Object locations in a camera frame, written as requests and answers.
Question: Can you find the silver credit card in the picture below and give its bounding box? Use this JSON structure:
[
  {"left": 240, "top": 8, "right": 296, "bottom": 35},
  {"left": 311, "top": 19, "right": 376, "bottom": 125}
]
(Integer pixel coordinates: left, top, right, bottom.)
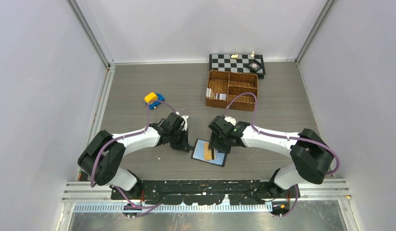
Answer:
[{"left": 206, "top": 88, "right": 212, "bottom": 98}]

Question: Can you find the gold credit card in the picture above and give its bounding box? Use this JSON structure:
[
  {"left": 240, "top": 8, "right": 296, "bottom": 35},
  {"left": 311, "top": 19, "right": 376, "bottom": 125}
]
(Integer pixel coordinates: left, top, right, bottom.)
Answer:
[{"left": 203, "top": 142, "right": 216, "bottom": 161}]

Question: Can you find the woven wicker divided basket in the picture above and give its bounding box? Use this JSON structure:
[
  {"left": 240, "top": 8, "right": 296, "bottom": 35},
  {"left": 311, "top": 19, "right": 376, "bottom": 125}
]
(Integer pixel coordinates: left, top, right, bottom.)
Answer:
[{"left": 205, "top": 70, "right": 258, "bottom": 111}]

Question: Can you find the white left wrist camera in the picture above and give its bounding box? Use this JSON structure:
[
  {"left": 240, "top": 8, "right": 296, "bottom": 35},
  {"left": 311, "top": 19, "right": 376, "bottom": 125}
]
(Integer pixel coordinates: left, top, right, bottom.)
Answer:
[{"left": 181, "top": 115, "right": 189, "bottom": 131}]

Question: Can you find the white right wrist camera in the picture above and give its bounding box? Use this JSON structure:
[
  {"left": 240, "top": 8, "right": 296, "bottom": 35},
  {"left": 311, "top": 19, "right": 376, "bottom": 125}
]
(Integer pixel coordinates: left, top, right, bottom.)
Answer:
[{"left": 224, "top": 116, "right": 237, "bottom": 126}]

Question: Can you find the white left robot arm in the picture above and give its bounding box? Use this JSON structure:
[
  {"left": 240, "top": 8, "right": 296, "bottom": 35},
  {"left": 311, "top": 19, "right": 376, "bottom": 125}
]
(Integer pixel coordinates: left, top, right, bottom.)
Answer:
[{"left": 78, "top": 112, "right": 190, "bottom": 199}]

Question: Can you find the yellow toy block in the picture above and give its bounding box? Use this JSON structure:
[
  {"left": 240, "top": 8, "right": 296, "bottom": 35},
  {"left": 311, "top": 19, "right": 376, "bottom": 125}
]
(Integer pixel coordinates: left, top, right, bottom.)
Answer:
[{"left": 144, "top": 92, "right": 158, "bottom": 104}]

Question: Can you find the blue toy car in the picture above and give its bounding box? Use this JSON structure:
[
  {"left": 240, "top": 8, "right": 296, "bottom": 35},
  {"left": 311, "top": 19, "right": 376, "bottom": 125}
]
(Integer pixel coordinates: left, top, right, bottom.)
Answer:
[{"left": 146, "top": 93, "right": 165, "bottom": 110}]

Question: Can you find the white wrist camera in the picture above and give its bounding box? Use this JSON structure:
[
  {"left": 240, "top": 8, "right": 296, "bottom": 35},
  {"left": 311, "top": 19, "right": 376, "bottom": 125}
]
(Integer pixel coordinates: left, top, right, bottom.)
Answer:
[
  {"left": 224, "top": 116, "right": 237, "bottom": 126},
  {"left": 181, "top": 115, "right": 189, "bottom": 131}
]

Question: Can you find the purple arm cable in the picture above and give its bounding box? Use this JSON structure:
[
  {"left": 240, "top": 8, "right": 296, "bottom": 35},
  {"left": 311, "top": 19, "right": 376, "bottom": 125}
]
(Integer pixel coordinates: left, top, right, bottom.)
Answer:
[
  {"left": 90, "top": 100, "right": 181, "bottom": 218},
  {"left": 223, "top": 92, "right": 341, "bottom": 218}
]

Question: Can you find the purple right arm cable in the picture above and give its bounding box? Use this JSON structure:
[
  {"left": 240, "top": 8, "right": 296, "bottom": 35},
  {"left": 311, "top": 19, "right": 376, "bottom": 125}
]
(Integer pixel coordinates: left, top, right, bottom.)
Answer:
[{"left": 223, "top": 92, "right": 341, "bottom": 218}]

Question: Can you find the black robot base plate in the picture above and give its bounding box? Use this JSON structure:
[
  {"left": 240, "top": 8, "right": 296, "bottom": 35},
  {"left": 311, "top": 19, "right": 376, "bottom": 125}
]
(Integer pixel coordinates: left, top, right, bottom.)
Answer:
[{"left": 111, "top": 180, "right": 300, "bottom": 205}]

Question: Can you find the black white chessboard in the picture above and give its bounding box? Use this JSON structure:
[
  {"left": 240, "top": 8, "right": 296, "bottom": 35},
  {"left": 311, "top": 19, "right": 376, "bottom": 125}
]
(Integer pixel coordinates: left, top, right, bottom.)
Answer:
[{"left": 209, "top": 54, "right": 266, "bottom": 79}]

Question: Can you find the striped card in basket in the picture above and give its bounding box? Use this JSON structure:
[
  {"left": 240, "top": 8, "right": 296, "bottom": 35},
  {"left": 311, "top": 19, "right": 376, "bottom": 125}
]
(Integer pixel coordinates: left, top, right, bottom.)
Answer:
[{"left": 215, "top": 93, "right": 227, "bottom": 100}]

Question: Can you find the black leather card holder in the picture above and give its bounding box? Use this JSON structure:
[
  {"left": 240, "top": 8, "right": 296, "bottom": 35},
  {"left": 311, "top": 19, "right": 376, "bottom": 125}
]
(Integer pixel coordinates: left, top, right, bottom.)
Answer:
[{"left": 188, "top": 139, "right": 227, "bottom": 167}]

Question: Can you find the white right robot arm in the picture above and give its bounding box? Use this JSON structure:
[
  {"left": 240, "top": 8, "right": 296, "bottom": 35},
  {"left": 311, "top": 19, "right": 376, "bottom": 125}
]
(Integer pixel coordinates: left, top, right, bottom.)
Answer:
[{"left": 208, "top": 115, "right": 338, "bottom": 198}]

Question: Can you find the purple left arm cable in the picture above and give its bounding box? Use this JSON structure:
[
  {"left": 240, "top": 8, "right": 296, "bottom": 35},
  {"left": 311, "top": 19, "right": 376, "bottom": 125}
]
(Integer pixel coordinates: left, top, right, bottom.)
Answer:
[{"left": 90, "top": 100, "right": 181, "bottom": 218}]

